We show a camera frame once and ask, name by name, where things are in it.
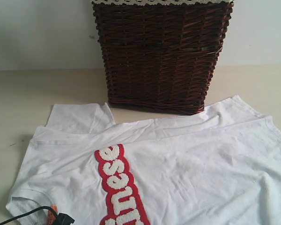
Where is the orange shirt neck label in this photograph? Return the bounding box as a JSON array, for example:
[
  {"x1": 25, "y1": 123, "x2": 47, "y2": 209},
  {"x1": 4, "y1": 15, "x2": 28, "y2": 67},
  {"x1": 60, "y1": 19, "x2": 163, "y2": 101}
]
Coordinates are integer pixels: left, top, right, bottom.
[{"x1": 46, "y1": 205, "x2": 59, "y2": 225}]

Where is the dark brown wicker basket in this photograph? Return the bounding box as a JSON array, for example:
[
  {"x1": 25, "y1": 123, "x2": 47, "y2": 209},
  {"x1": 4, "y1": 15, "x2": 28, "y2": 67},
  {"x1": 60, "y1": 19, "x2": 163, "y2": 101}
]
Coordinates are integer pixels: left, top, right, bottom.
[{"x1": 92, "y1": 2, "x2": 234, "y2": 115}]

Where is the white t-shirt red lettering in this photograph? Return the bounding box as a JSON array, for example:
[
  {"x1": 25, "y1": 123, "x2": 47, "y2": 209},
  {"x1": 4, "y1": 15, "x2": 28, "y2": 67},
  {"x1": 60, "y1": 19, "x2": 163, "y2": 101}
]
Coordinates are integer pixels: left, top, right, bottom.
[{"x1": 6, "y1": 96, "x2": 281, "y2": 225}]

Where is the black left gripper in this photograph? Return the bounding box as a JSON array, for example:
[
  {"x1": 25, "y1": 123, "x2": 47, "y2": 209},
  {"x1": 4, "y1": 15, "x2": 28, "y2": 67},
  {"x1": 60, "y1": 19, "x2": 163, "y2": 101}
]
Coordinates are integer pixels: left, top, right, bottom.
[{"x1": 53, "y1": 213, "x2": 74, "y2": 225}]

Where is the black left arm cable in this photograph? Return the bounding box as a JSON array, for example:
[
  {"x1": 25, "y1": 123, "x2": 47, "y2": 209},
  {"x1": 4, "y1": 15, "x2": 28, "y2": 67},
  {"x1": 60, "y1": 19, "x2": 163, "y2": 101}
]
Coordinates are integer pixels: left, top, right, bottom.
[{"x1": 0, "y1": 205, "x2": 59, "y2": 225}]

